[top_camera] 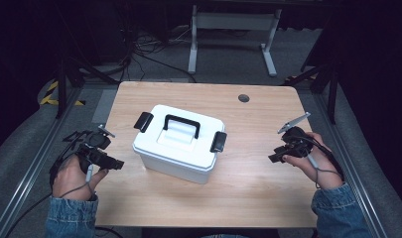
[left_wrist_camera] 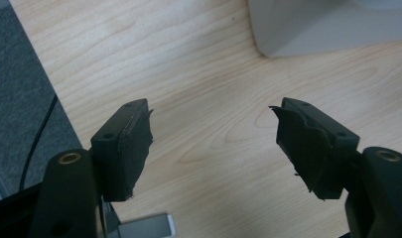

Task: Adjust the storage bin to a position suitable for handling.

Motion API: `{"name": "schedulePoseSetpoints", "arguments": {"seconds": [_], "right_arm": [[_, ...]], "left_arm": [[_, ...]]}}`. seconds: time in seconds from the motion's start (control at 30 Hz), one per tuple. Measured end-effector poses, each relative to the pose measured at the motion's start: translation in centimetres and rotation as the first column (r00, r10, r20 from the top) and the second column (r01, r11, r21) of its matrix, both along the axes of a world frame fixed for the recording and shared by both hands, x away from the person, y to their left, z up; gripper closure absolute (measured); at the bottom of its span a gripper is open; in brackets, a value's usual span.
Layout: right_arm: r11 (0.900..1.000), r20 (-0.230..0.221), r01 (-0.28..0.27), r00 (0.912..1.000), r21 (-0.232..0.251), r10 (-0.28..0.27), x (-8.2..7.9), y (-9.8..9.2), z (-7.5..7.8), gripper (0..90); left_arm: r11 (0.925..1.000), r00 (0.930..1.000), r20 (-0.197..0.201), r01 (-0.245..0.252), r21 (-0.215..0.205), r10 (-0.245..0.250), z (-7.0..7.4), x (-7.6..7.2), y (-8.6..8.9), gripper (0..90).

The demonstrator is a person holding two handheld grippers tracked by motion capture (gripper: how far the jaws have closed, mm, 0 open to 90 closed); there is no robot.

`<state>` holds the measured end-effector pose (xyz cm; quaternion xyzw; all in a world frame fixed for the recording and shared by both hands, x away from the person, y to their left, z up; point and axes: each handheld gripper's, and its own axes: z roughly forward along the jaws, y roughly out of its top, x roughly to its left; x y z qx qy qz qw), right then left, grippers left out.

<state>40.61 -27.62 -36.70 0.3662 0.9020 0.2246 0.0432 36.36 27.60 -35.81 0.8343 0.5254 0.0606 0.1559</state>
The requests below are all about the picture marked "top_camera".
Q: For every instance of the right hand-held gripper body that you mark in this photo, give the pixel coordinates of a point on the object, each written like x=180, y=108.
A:
x=296, y=140

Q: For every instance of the aluminium floor rail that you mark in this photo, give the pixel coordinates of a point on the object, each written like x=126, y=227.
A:
x=350, y=172
x=29, y=172

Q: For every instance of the black tripod stand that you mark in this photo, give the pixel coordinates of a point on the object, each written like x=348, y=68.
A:
x=64, y=82
x=326, y=82

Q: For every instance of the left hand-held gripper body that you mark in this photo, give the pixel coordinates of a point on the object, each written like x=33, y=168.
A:
x=96, y=142

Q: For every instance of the person's left hand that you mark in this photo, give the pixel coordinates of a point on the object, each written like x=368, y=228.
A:
x=71, y=178

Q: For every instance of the yellow black hazard tape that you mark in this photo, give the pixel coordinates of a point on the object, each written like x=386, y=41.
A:
x=51, y=95

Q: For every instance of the white plastic storage box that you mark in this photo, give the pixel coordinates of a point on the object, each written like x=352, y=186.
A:
x=175, y=167
x=201, y=148

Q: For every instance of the white metal desk frame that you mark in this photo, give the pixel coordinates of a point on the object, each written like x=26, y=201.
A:
x=235, y=21

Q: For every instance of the black box latch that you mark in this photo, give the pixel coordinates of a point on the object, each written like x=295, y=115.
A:
x=218, y=142
x=143, y=121

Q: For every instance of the person's right hand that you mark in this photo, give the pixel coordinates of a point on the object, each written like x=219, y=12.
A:
x=316, y=167

